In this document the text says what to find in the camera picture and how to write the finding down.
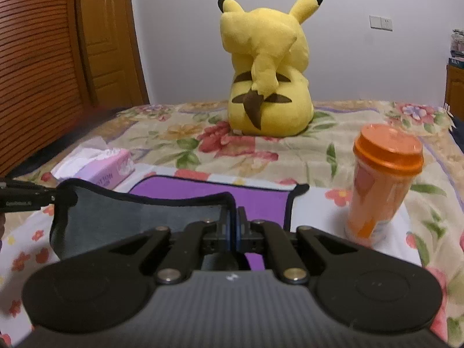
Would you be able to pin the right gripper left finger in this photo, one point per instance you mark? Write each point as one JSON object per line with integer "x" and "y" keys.
{"x": 200, "y": 238}

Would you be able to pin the white strawberry print cloth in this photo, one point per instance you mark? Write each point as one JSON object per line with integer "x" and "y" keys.
{"x": 25, "y": 246}

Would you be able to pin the stack of folded fabrics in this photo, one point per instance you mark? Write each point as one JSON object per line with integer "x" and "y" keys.
{"x": 457, "y": 48}

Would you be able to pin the wooden sideboard cabinet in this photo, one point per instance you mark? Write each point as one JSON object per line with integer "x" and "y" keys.
{"x": 454, "y": 95}

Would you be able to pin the grey purple microfibre towel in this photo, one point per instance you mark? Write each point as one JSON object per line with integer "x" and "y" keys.
{"x": 101, "y": 217}

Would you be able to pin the wooden louvred wardrobe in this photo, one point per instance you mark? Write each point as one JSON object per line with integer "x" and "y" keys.
{"x": 64, "y": 63}

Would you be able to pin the pink tissue box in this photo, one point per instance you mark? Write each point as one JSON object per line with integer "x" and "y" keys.
{"x": 103, "y": 167}

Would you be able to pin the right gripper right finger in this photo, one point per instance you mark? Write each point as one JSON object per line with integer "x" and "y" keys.
{"x": 275, "y": 245}

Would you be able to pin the orange lidded plastic cup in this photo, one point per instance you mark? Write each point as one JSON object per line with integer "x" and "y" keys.
{"x": 387, "y": 162}

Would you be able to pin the yellow Pikachu plush toy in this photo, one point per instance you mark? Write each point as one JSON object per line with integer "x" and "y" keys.
{"x": 269, "y": 53}

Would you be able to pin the white wall switch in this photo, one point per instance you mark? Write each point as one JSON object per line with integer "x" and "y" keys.
{"x": 381, "y": 23}

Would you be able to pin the floral bed blanket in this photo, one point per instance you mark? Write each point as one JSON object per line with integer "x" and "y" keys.
{"x": 195, "y": 141}

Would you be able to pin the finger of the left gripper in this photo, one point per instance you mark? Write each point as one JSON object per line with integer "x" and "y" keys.
{"x": 18, "y": 196}

